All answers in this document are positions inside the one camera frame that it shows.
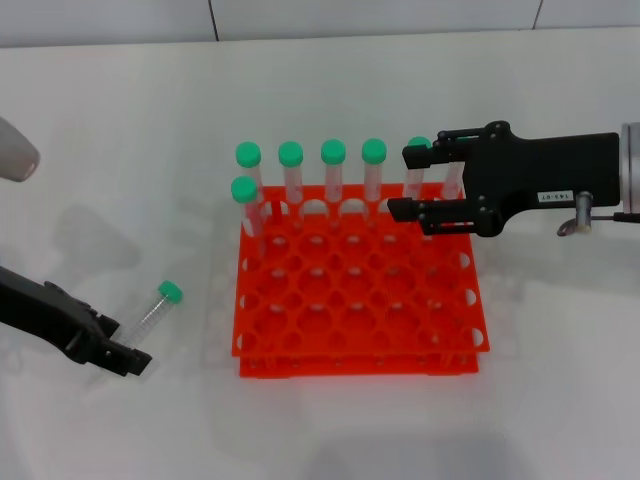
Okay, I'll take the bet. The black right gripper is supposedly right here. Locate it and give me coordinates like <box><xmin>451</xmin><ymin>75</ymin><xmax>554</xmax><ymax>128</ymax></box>
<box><xmin>387</xmin><ymin>119</ymin><xmax>621</xmax><ymax>239</ymax></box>

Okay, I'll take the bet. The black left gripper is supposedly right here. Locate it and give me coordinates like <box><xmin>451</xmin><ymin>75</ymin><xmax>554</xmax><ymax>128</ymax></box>
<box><xmin>0</xmin><ymin>264</ymin><xmax>154</xmax><ymax>378</ymax></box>

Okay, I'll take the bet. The green capped clear test tube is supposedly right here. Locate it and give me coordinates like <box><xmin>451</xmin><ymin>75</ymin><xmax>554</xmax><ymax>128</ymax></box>
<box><xmin>320</xmin><ymin>138</ymin><xmax>348</xmax><ymax>224</ymax></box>
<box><xmin>235</xmin><ymin>141</ymin><xmax>269</xmax><ymax>226</ymax></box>
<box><xmin>230</xmin><ymin>176</ymin><xmax>266</xmax><ymax>261</ymax></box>
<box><xmin>361</xmin><ymin>138</ymin><xmax>388</xmax><ymax>224</ymax></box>
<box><xmin>402</xmin><ymin>136</ymin><xmax>434</xmax><ymax>221</ymax></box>
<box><xmin>438</xmin><ymin>160</ymin><xmax>465</xmax><ymax>201</ymax></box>
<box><xmin>89</xmin><ymin>279</ymin><xmax>184</xmax><ymax>386</ymax></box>
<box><xmin>277</xmin><ymin>141</ymin><xmax>305</xmax><ymax>224</ymax></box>

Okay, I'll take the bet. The orange test tube rack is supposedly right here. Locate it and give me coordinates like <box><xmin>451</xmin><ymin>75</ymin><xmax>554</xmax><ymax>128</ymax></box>
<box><xmin>231</xmin><ymin>183</ymin><xmax>491</xmax><ymax>379</ymax></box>

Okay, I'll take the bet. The metal plug with black cable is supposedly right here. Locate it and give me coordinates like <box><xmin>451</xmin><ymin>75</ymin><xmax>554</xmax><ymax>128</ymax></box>
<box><xmin>556</xmin><ymin>189</ymin><xmax>640</xmax><ymax>238</ymax></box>

